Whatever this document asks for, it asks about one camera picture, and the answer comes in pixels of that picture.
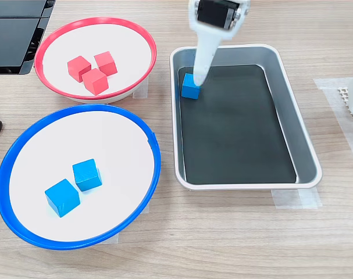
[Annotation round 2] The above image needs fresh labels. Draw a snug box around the blue wooden cube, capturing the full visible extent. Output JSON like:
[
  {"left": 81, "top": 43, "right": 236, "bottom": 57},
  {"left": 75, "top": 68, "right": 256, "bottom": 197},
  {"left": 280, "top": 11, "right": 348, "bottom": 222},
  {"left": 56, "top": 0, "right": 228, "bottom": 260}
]
[
  {"left": 44, "top": 178, "right": 81, "bottom": 218},
  {"left": 72, "top": 158, "right": 103, "bottom": 192},
  {"left": 181, "top": 73, "right": 202, "bottom": 101}
]

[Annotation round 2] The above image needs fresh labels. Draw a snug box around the red wooden cube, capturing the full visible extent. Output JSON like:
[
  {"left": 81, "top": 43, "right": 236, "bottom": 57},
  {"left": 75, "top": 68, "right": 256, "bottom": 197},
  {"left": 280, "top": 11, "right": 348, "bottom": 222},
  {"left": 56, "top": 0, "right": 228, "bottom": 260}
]
[
  {"left": 94, "top": 51, "right": 118, "bottom": 77},
  {"left": 81, "top": 68, "right": 109, "bottom": 96},
  {"left": 67, "top": 55, "right": 92, "bottom": 83}
]

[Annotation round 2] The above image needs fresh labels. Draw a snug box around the black tray liner mat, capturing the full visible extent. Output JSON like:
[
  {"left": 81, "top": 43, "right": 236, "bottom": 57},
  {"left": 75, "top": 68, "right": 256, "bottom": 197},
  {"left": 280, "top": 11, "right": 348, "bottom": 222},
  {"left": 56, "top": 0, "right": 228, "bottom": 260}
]
[{"left": 177, "top": 64, "right": 298, "bottom": 185}]

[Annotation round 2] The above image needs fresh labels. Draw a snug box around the silver metal tray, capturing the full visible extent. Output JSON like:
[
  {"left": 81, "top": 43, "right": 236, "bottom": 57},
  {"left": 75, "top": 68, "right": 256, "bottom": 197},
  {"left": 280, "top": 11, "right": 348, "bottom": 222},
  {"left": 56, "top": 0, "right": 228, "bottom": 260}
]
[{"left": 169, "top": 43, "right": 323, "bottom": 192}]

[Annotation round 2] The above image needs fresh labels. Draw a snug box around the red rimmed white dish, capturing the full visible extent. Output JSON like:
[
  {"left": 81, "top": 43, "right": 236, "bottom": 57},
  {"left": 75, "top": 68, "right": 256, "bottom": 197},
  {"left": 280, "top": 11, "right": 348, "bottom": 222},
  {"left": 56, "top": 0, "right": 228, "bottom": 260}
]
[{"left": 34, "top": 16, "right": 158, "bottom": 105}]

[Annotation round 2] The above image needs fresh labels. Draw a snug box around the blue rimmed white dish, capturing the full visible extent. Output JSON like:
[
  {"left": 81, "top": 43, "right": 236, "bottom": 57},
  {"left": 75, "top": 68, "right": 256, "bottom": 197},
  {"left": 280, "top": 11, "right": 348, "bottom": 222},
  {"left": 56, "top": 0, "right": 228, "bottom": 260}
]
[{"left": 0, "top": 103, "right": 162, "bottom": 251}]

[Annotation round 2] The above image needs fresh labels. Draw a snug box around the white mesh anti-slip mat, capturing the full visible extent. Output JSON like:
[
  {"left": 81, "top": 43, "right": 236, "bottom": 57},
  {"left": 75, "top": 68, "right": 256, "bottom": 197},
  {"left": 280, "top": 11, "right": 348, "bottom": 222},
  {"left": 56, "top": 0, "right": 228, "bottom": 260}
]
[{"left": 336, "top": 86, "right": 353, "bottom": 132}]

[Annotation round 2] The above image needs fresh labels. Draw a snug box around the black flat panel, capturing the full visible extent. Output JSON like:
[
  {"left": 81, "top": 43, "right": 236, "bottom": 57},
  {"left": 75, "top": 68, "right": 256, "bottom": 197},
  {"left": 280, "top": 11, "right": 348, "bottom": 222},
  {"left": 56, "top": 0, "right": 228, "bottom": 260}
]
[
  {"left": 0, "top": 0, "right": 56, "bottom": 19},
  {"left": 0, "top": 17, "right": 49, "bottom": 76}
]

